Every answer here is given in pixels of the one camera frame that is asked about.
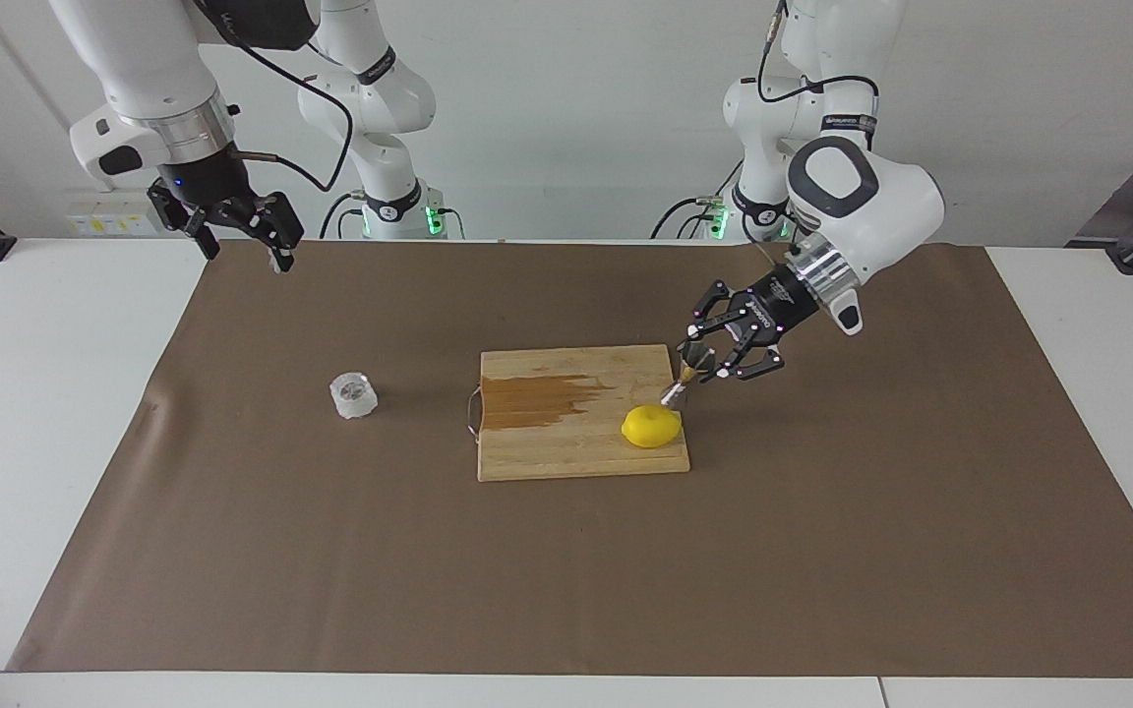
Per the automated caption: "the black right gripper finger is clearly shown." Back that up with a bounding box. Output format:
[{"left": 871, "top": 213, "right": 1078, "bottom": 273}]
[
  {"left": 147, "top": 183, "right": 221, "bottom": 260},
  {"left": 248, "top": 193, "right": 305, "bottom": 273}
]

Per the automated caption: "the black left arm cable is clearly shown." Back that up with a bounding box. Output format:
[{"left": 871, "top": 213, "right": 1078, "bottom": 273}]
[{"left": 744, "top": 0, "right": 882, "bottom": 268}]

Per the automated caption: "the brown paper table mat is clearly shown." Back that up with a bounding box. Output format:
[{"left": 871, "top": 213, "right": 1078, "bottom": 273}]
[{"left": 6, "top": 239, "right": 1133, "bottom": 678}]

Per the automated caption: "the white wall socket box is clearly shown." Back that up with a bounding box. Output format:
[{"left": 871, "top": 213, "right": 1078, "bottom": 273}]
[{"left": 65, "top": 190, "right": 160, "bottom": 238}]

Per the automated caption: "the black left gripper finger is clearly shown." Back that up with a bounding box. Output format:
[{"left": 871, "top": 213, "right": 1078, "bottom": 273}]
[
  {"left": 686, "top": 281, "right": 754, "bottom": 340},
  {"left": 716, "top": 329, "right": 786, "bottom": 382}
]

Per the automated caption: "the clear plastic cup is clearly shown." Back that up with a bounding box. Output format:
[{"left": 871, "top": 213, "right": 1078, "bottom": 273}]
[{"left": 329, "top": 372, "right": 379, "bottom": 422}]

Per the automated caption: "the yellow lemon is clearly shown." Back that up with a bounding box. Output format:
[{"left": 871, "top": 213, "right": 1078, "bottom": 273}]
[{"left": 622, "top": 405, "right": 683, "bottom": 449}]

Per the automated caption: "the wooden cutting board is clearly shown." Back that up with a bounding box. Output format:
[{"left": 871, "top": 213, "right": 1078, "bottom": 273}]
[{"left": 465, "top": 344, "right": 691, "bottom": 483}]

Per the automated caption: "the black base cable bundle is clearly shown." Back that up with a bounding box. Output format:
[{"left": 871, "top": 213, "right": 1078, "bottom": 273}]
[
  {"left": 652, "top": 192, "right": 727, "bottom": 240},
  {"left": 319, "top": 192, "right": 371, "bottom": 240}
]

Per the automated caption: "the steel double jigger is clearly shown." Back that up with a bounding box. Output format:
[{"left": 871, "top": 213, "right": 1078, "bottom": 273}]
[{"left": 662, "top": 341, "right": 715, "bottom": 409}]

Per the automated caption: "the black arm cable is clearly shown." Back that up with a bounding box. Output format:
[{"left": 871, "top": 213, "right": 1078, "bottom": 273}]
[
  {"left": 744, "top": 0, "right": 882, "bottom": 268},
  {"left": 230, "top": 20, "right": 355, "bottom": 193}
]

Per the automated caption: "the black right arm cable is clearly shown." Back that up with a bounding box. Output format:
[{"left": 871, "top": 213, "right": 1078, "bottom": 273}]
[{"left": 230, "top": 20, "right": 355, "bottom": 193}]

